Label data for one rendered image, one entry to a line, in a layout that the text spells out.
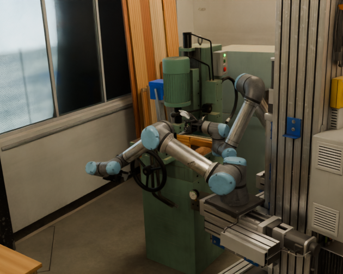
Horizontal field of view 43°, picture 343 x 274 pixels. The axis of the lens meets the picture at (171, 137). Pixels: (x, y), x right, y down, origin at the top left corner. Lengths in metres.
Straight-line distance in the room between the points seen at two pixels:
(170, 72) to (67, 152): 1.53
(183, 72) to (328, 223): 1.28
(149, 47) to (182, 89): 1.81
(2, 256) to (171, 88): 1.39
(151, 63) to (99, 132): 0.93
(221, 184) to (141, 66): 2.49
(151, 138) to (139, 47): 2.28
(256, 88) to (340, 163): 0.67
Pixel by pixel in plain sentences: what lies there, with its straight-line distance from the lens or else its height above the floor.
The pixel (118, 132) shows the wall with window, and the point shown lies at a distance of 4.40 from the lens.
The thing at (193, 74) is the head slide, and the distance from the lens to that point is 2.85.
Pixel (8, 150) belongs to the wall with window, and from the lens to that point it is 3.53.
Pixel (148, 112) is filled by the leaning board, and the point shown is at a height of 0.77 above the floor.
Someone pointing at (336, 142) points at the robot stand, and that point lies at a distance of 1.95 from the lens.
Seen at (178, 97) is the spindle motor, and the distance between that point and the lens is 2.76.
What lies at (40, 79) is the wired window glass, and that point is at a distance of 3.74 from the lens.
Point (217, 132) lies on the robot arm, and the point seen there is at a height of 1.09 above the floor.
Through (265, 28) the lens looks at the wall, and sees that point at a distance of 5.04.
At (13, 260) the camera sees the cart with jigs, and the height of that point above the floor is 0.53.
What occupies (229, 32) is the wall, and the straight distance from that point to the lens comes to 5.23.
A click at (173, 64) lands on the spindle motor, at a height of 1.44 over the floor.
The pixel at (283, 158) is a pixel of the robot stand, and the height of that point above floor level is 1.06.
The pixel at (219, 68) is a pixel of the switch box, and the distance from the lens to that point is 2.95.
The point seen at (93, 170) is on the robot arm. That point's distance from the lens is 2.46.
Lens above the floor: 1.82
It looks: 18 degrees down
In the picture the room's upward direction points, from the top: 2 degrees counter-clockwise
